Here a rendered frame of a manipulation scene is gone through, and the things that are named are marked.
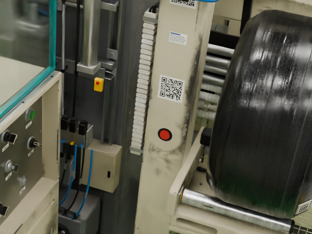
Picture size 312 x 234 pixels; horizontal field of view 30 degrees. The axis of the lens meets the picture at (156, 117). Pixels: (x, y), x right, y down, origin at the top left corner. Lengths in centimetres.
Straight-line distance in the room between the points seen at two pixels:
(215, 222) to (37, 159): 56
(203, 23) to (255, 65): 20
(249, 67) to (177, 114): 33
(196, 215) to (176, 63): 47
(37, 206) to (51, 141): 19
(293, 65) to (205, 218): 57
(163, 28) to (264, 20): 27
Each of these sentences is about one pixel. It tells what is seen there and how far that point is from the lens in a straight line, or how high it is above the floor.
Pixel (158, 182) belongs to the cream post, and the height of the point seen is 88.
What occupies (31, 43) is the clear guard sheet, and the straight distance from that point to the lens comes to 148.
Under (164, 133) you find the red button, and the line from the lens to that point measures 176.
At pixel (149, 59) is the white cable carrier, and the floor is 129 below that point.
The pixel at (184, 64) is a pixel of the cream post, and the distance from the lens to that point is 164.
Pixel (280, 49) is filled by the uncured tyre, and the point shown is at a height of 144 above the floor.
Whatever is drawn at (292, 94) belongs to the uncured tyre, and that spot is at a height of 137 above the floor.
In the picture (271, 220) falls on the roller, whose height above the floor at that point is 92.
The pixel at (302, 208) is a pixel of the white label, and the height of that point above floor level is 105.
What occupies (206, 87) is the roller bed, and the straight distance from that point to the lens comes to 211.
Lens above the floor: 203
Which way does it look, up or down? 32 degrees down
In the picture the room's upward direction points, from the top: 7 degrees clockwise
